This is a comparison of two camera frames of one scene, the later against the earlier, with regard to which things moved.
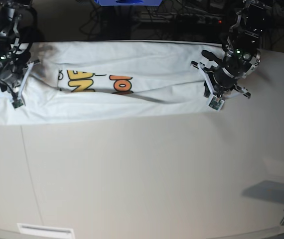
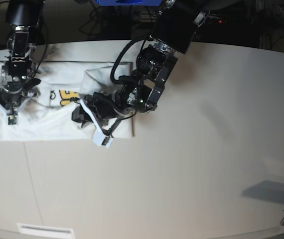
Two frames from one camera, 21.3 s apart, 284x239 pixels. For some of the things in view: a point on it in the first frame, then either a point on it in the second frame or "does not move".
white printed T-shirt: x=74 y=80 -> x=49 y=117
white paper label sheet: x=31 y=229 does not move
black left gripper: x=232 y=68 -> x=107 y=106
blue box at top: x=129 y=2 does not move
